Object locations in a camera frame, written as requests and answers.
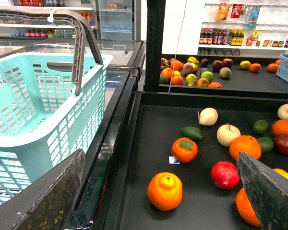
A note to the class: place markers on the grey basket handle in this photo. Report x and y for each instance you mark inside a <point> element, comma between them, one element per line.
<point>83,33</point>

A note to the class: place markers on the orange near front edge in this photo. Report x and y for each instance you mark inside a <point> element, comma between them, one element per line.
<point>245,209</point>

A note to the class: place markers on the yellow lemon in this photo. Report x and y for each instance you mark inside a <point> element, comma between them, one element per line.
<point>281,172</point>
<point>245,65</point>

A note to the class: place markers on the orange with bumpy top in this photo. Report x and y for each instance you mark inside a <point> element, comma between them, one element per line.
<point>165,191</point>

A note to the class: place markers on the teal plastic shopping basket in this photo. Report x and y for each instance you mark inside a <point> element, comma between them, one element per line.
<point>42,120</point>

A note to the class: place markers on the far orange beside lemon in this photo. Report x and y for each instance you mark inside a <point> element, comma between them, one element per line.
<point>255,67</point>

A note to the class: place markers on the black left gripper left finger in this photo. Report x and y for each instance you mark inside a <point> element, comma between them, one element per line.
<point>47,203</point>

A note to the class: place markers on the soy sauce bottle row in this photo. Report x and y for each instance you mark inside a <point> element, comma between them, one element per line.
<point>216,36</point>

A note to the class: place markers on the black shelf post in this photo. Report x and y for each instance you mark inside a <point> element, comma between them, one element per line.
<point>154,40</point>

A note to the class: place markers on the large orange mandarin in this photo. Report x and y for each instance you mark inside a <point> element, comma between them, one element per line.
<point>247,144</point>

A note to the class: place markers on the green lime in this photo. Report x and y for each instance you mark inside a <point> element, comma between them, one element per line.
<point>260,127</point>

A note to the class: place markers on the white price tag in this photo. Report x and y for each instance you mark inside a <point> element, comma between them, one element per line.
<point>173,160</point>

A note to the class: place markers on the dark green avocado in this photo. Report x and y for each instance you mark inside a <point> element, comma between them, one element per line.
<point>193,133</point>

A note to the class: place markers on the white pear with stem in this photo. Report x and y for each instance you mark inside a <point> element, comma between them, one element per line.
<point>226,134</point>

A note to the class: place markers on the small orange tangerine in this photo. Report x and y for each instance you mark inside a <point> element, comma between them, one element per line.
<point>280,127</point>

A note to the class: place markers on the orange persimmon with green leaf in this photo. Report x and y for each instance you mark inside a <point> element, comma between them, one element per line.
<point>184,149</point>

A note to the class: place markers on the far dark red apple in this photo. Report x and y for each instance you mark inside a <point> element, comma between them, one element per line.
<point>217,65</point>

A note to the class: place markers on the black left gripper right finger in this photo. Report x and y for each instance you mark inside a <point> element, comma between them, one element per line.
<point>266,190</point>

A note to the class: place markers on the red pomegranate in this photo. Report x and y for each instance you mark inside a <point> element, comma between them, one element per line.
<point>225,175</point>

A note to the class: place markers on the white pear lying sideways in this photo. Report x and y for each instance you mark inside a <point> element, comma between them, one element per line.
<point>208,116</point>

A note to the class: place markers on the far green apple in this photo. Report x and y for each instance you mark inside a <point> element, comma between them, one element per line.
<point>207,75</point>

